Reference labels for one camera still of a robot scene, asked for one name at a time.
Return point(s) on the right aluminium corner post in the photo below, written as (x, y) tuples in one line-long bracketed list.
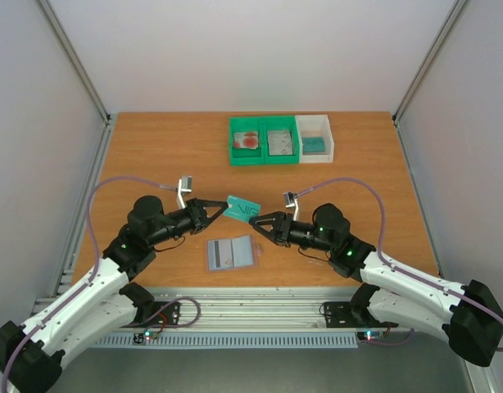
[(445, 31)]

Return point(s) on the white bin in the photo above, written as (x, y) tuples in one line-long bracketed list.
[(315, 126)]

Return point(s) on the left circuit board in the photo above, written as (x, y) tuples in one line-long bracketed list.
[(147, 337)]

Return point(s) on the teal card in bin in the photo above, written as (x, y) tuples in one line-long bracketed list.
[(313, 145)]

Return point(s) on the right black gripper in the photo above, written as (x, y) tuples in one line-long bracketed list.
[(281, 228)]

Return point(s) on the red patterned card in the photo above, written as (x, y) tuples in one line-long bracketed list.
[(246, 140)]

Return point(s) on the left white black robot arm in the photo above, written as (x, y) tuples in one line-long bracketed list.
[(33, 354)]

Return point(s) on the card with magnetic stripe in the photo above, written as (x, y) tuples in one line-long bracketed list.
[(220, 254)]

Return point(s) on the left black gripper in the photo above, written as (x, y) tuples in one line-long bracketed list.
[(198, 213)]

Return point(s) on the green bin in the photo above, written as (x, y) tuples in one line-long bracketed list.
[(280, 122), (244, 157)]

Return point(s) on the middle green bin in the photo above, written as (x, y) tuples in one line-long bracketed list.
[(280, 122)]

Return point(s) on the grey slotted cable duct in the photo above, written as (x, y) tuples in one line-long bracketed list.
[(229, 341)]

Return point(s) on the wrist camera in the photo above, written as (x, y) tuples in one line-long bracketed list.
[(291, 202), (184, 187)]

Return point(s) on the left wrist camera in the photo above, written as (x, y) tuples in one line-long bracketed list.
[(184, 187)]

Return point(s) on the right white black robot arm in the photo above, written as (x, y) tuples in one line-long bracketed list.
[(465, 316)]

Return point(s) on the right circuit board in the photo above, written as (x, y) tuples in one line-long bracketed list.
[(371, 335)]

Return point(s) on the teal card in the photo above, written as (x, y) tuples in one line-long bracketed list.
[(241, 209), (313, 145)]

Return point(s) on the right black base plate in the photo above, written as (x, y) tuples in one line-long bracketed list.
[(338, 314)]

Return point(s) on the white floral VIP card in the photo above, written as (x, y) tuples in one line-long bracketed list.
[(280, 142)]

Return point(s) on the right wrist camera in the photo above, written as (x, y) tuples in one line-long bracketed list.
[(291, 202)]

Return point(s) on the left green bin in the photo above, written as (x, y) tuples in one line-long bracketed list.
[(244, 157)]

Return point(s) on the aluminium corner post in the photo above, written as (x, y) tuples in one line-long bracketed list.
[(445, 31), (68, 48)]

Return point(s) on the left aluminium corner post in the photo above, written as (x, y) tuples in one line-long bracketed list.
[(68, 48)]

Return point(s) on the circuit board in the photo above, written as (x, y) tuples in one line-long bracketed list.
[(371, 335), (147, 337)]

